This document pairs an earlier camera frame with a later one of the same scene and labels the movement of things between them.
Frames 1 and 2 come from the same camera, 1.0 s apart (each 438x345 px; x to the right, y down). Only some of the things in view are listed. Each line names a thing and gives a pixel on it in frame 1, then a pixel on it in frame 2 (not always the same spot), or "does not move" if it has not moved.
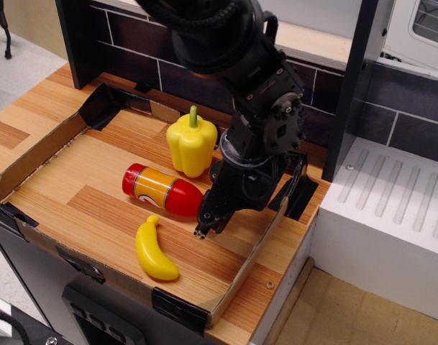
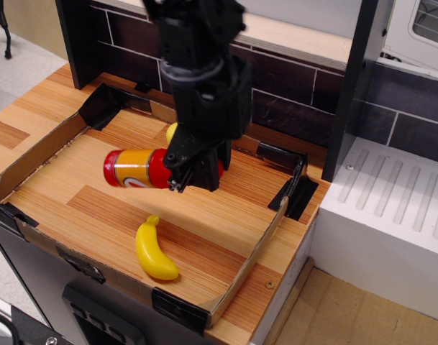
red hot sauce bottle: x=178 y=196 → x=142 y=168
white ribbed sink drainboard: x=382 y=228 does not move
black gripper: x=237 y=188 → x=213 y=100
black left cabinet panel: x=80 y=39 does not move
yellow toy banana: x=152 y=256 does not move
